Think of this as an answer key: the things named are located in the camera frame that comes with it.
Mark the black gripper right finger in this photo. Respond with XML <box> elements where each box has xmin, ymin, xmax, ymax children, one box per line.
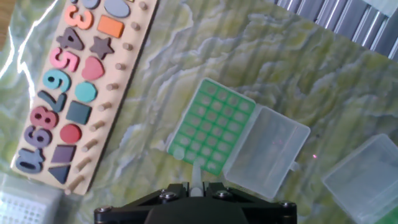
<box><xmin>204</xmin><ymin>182</ymin><xmax>298</xmax><ymax>224</ymax></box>

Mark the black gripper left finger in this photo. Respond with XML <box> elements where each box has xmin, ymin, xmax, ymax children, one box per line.
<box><xmin>95</xmin><ymin>183</ymin><xmax>190</xmax><ymax>224</ymax></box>

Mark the clear tip box green rack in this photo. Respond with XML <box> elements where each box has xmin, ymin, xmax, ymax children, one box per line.
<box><xmin>322</xmin><ymin>133</ymin><xmax>398</xmax><ymax>224</ymax></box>
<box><xmin>167</xmin><ymin>77</ymin><xmax>312</xmax><ymax>200</ymax></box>

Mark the navy triangle puzzle piece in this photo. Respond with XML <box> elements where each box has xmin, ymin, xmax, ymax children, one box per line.
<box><xmin>48</xmin><ymin>164</ymin><xmax>72</xmax><ymax>185</ymax></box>

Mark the purple square puzzle piece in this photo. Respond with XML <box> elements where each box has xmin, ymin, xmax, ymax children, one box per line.
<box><xmin>50</xmin><ymin>144</ymin><xmax>77</xmax><ymax>164</ymax></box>

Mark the red circle puzzle piece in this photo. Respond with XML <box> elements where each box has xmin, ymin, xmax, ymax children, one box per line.
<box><xmin>59</xmin><ymin>123</ymin><xmax>83</xmax><ymax>144</ymax></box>

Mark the white rack tip box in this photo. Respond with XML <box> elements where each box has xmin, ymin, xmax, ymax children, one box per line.
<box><xmin>0</xmin><ymin>172</ymin><xmax>65</xmax><ymax>224</ymax></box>

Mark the purple number nine piece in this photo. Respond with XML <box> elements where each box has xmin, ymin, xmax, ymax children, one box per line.
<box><xmin>24</xmin><ymin>125</ymin><xmax>53</xmax><ymax>149</ymax></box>

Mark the green puzzle piece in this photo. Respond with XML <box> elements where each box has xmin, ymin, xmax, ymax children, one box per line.
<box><xmin>65</xmin><ymin>100</ymin><xmax>93</xmax><ymax>125</ymax></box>

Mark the crimson number eight piece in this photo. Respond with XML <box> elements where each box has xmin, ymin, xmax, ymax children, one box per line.
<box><xmin>30</xmin><ymin>105</ymin><xmax>59</xmax><ymax>131</ymax></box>

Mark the dark teal number seven piece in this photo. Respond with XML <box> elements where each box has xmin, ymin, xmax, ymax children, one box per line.
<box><xmin>37</xmin><ymin>90</ymin><xmax>68</xmax><ymax>113</ymax></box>

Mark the teal number six piece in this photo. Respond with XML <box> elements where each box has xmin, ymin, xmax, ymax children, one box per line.
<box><xmin>42</xmin><ymin>68</ymin><xmax>72</xmax><ymax>93</ymax></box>

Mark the pink puzzle piece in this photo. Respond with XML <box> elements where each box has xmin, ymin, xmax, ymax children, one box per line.
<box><xmin>81</xmin><ymin>55</ymin><xmax>105</xmax><ymax>82</ymax></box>

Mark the green marble patterned mat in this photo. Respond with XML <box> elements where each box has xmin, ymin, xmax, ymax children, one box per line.
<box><xmin>0</xmin><ymin>0</ymin><xmax>398</xmax><ymax>224</ymax></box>

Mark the pink number five piece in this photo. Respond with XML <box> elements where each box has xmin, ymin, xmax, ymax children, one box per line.
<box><xmin>49</xmin><ymin>47</ymin><xmax>80</xmax><ymax>73</ymax></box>

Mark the wooden shape puzzle board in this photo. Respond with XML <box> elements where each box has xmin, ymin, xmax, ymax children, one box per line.
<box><xmin>11</xmin><ymin>0</ymin><xmax>159</xmax><ymax>196</ymax></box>

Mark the dark star puzzle piece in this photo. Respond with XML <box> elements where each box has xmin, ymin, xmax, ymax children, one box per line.
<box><xmin>89</xmin><ymin>36</ymin><xmax>115</xmax><ymax>60</ymax></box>

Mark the dark number four piece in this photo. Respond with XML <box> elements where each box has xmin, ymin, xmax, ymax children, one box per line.
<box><xmin>55</xmin><ymin>27</ymin><xmax>85</xmax><ymax>52</ymax></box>

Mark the orange rectangle puzzle piece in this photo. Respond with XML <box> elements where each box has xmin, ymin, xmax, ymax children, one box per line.
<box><xmin>96</xmin><ymin>14</ymin><xmax>125</xmax><ymax>39</ymax></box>

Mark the orange number three piece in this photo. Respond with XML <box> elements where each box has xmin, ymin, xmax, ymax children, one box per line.
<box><xmin>64</xmin><ymin>4</ymin><xmax>94</xmax><ymax>30</ymax></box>

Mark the light blue oval puzzle piece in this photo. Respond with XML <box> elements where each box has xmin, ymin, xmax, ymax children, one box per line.
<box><xmin>103</xmin><ymin>0</ymin><xmax>131</xmax><ymax>19</ymax></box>

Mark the white paper sheet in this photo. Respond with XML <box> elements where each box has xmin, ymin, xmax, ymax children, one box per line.
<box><xmin>362</xmin><ymin>0</ymin><xmax>398</xmax><ymax>18</ymax></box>

